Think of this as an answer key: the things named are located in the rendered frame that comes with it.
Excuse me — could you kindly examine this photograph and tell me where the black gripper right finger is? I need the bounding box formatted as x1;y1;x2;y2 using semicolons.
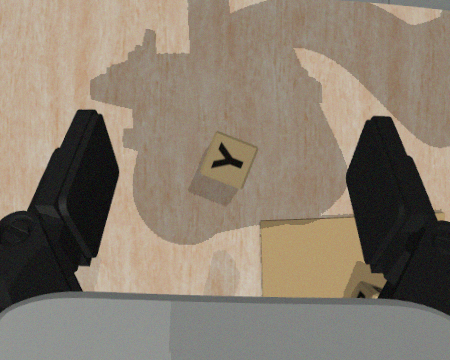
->
346;116;450;316

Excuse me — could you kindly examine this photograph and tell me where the tan square mat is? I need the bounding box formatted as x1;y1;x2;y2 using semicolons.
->
260;217;387;298

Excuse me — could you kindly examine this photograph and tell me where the tan letter block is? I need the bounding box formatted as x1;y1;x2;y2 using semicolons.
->
200;131;258;189
353;281;383;298

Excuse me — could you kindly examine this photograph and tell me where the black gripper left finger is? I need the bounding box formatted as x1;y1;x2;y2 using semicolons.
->
0;109;119;313

